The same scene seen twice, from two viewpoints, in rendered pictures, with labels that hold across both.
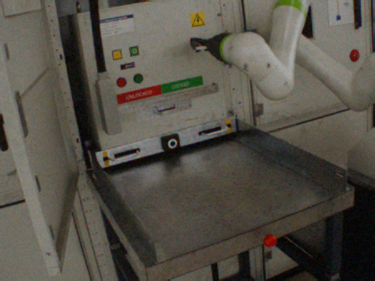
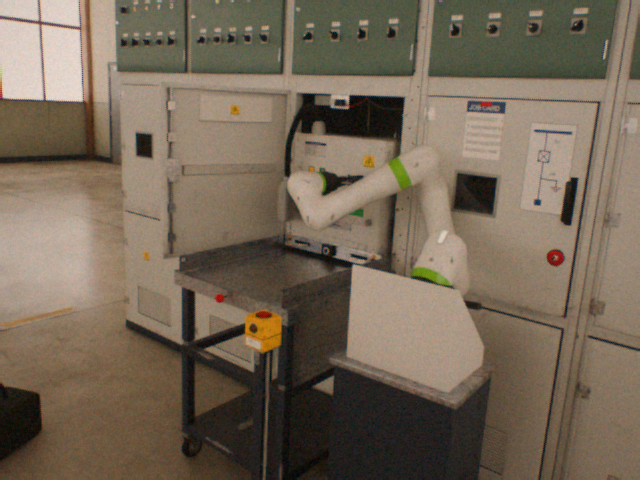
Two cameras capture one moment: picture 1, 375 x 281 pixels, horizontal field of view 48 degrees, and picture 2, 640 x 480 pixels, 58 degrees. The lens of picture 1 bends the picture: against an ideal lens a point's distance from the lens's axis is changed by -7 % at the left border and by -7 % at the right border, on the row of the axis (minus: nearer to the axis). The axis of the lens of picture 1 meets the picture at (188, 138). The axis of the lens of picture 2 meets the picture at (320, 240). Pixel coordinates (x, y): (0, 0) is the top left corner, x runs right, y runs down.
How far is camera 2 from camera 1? 208 cm
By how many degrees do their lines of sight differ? 57
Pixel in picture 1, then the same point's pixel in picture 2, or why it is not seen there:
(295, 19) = (377, 176)
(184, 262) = (189, 281)
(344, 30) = (544, 220)
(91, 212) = not seen: hidden behind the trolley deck
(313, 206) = (257, 301)
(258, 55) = (291, 187)
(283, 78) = (307, 211)
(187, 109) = (348, 232)
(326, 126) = (493, 323)
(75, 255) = not seen: hidden behind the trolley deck
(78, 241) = not seen: hidden behind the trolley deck
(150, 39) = (333, 166)
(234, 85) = (401, 232)
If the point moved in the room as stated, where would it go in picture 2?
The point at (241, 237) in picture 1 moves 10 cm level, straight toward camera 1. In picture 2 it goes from (215, 287) to (188, 289)
